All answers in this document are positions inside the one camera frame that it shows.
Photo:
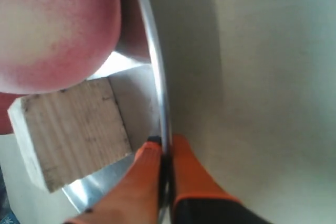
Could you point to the white wooden cube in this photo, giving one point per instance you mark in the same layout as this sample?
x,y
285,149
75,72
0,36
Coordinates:
x,y
66,135

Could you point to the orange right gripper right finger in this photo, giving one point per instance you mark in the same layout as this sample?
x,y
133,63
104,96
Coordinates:
x,y
197,196

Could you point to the pink toy peach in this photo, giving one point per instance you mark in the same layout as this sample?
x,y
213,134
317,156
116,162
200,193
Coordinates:
x,y
49,45

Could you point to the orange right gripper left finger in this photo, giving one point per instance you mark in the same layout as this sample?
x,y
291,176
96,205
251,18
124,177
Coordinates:
x,y
135,199

